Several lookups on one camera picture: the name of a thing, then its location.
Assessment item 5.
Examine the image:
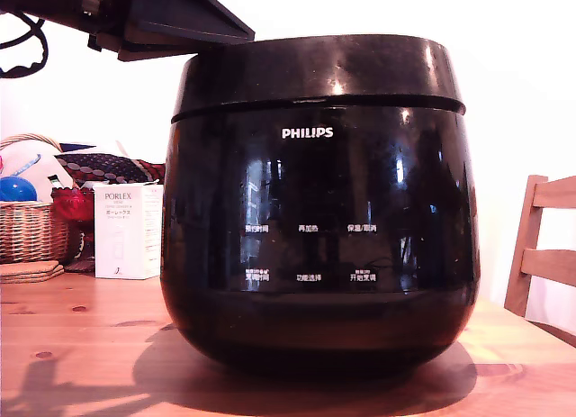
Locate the colourful patterned bag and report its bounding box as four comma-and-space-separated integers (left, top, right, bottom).
55, 151, 167, 186

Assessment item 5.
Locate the black cable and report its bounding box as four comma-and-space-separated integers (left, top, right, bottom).
0, 11, 50, 81

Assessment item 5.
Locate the white Porlex box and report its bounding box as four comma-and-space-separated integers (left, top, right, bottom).
92, 182, 165, 281

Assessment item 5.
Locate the wooden chair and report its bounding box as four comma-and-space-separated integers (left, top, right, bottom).
503, 174, 576, 349

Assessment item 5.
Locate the blue printed strip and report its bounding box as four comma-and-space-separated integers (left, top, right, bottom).
8, 152, 43, 177

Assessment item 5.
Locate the cork coaster stack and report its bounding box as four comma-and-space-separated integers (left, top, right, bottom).
0, 259, 66, 285

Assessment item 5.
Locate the black rice cooker lid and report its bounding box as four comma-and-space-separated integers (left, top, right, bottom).
170, 33, 467, 123

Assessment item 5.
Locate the black Philips rice cooker body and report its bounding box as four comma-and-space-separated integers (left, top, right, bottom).
159, 98, 482, 378

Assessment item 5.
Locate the blue ball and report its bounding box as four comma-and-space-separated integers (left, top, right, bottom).
0, 176, 39, 204

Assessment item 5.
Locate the wicker basket with handle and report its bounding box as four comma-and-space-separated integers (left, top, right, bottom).
0, 132, 71, 266

